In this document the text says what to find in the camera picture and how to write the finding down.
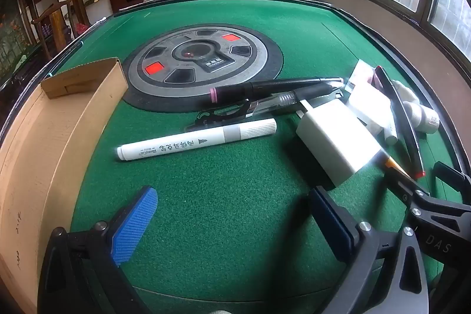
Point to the black marker with red caps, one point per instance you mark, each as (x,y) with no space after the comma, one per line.
(404,126)

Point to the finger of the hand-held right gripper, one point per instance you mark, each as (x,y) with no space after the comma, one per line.
(452,176)
(441,209)

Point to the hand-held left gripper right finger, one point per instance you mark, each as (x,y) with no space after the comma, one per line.
(329,224)

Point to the brown cardboard box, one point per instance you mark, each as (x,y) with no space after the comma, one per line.
(44,137)

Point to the round grey table control panel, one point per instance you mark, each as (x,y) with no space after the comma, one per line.
(176,78)

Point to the small white bottle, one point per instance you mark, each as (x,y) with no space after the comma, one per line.
(423,117)

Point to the white marker pen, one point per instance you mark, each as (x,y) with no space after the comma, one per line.
(191,143)

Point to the white charger adapter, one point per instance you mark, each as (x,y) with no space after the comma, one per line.
(331,137)

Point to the yellow pen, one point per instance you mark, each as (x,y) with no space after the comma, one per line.
(395,167)

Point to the floral wall painting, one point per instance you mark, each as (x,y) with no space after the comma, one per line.
(11,38)

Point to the black pen with pink end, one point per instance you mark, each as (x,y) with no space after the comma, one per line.
(257,89)

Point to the wooden chair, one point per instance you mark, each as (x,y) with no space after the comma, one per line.
(55,27)

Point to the white rectangular block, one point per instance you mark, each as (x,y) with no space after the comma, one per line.
(368,104)

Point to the clear ballpoint pen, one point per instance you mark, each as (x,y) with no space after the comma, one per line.
(272,104)

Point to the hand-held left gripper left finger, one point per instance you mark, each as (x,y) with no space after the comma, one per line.
(136,222)

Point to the black plastic clip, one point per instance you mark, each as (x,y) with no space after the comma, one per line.
(209,115)

